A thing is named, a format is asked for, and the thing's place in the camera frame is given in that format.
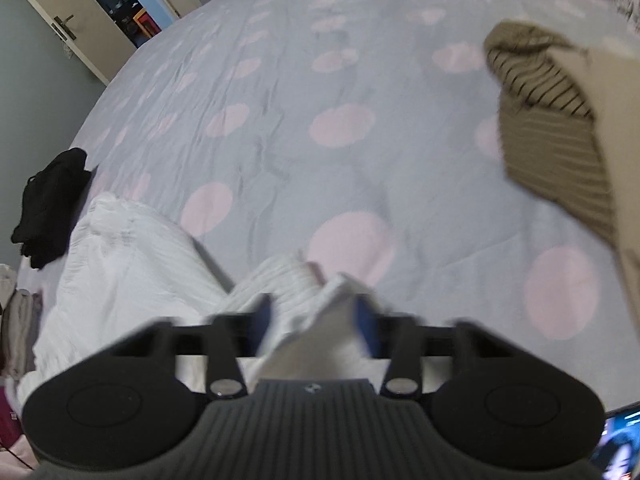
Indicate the beige garment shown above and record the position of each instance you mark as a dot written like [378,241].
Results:
[625,160]

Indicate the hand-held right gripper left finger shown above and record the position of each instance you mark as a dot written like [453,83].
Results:
[263,317]

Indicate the magenta cloth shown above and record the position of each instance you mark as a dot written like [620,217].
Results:
[7,415]

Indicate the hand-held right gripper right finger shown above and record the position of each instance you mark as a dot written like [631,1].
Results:
[364,320]

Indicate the olive striped garment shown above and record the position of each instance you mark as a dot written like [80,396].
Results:
[545,150]

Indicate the black garment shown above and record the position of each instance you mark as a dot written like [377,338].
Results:
[50,205]

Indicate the orange box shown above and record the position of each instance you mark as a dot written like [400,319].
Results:
[144,22]

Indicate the stack of beige folded clothes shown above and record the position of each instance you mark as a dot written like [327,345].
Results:
[20,325]

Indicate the white crinkled garment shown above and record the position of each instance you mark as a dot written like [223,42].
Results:
[125,260]

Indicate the laptop screen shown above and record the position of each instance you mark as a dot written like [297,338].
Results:
[620,445]

